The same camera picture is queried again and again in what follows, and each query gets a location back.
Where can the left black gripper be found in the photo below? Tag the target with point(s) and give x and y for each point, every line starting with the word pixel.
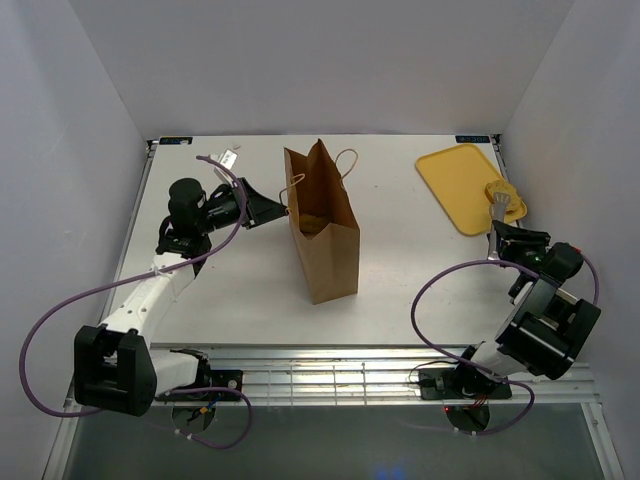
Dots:
pixel 257 208

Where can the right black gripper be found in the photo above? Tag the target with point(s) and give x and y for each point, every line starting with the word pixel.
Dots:
pixel 515 233

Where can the metal tongs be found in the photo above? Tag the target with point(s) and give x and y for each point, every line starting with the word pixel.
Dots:
pixel 498 210

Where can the herb bread slice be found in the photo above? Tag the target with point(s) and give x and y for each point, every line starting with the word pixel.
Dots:
pixel 501 191

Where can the twisted golden bread roll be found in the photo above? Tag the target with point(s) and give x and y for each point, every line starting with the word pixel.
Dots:
pixel 311 225

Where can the brown paper bag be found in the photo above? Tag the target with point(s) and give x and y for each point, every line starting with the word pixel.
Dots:
pixel 330 260

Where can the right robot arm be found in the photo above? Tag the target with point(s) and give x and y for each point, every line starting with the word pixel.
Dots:
pixel 548 327

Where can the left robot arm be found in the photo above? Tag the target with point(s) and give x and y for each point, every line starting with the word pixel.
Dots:
pixel 114 368

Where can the yellow tray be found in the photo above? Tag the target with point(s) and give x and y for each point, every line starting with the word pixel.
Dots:
pixel 459 178

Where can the right corner label sticker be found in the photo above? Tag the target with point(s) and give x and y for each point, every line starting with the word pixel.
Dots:
pixel 475 139

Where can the corner label sticker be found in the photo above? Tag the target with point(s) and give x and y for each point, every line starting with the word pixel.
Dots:
pixel 475 139
pixel 175 141

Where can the left corner label sticker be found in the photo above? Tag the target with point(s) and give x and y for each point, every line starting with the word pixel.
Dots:
pixel 175 141

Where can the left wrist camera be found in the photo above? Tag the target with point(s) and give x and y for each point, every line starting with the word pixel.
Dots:
pixel 228 158

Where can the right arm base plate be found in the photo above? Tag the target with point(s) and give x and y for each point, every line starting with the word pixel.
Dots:
pixel 445 387

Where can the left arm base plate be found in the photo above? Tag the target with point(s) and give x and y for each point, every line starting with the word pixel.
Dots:
pixel 231 379

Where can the aluminium frame rail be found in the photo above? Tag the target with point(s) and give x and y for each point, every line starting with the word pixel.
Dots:
pixel 318 376

